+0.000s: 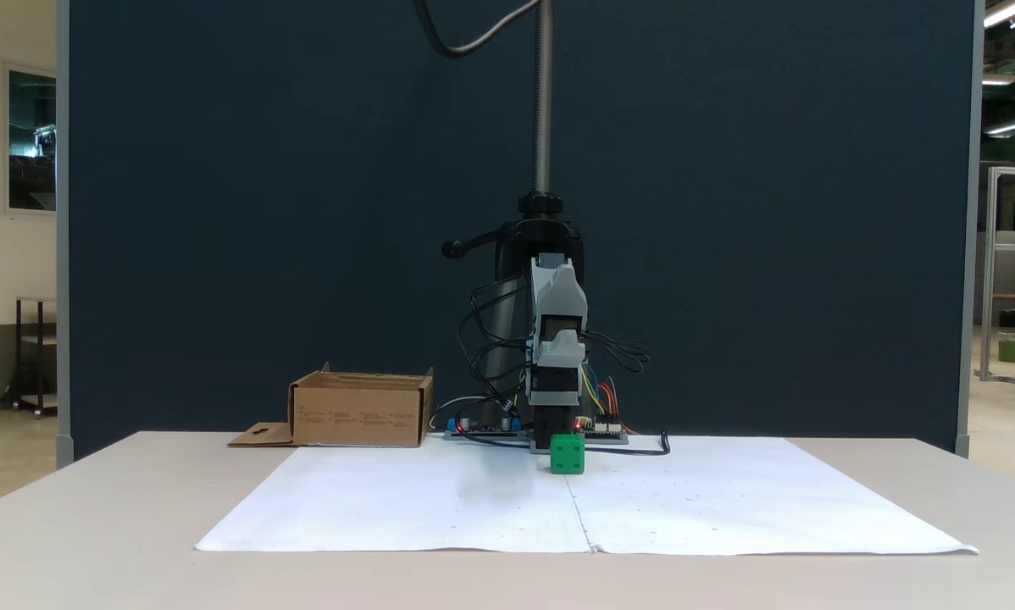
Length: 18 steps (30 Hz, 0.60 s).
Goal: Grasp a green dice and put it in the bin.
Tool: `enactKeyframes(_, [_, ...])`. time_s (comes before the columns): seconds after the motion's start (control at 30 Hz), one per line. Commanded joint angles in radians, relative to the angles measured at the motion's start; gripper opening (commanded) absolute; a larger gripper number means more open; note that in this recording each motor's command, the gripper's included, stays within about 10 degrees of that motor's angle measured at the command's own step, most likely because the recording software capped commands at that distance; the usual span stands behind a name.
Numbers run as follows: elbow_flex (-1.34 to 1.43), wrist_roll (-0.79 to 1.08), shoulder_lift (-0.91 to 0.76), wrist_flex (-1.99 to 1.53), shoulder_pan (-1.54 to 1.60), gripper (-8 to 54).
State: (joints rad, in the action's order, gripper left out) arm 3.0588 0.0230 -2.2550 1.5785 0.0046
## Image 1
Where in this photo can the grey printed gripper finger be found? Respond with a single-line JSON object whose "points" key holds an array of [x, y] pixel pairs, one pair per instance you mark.
{"points": [[558, 352]]}

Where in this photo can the green die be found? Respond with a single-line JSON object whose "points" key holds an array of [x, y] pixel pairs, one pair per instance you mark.
{"points": [[567, 455]]}

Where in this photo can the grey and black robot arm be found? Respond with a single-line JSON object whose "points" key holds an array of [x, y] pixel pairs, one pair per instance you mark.
{"points": [[558, 288]]}

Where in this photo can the green bin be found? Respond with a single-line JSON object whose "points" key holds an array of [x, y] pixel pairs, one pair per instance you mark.
{"points": [[1010, 347]]}

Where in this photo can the blue power circuit board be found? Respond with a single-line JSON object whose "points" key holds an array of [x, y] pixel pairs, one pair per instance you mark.
{"points": [[482, 430]]}

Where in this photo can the brown cardboard box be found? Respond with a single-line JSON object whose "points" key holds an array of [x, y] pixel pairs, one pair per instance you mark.
{"points": [[359, 415]]}

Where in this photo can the white paper sheet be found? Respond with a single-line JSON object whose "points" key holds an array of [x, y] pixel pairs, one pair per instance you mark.
{"points": [[745, 500], [406, 500]]}

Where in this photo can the dark blue partition panel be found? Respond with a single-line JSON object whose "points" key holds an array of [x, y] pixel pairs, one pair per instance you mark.
{"points": [[219, 212]]}

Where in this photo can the black shelf cart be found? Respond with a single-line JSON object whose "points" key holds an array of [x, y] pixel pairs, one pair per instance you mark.
{"points": [[37, 356]]}

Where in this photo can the black camera stand with pole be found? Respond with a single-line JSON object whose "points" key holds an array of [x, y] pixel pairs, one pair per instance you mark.
{"points": [[543, 102]]}

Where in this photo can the aluminium profile frame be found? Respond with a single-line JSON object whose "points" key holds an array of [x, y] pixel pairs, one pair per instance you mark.
{"points": [[1014, 246]]}

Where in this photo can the framed wall window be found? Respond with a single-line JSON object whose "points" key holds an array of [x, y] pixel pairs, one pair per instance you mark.
{"points": [[31, 140]]}

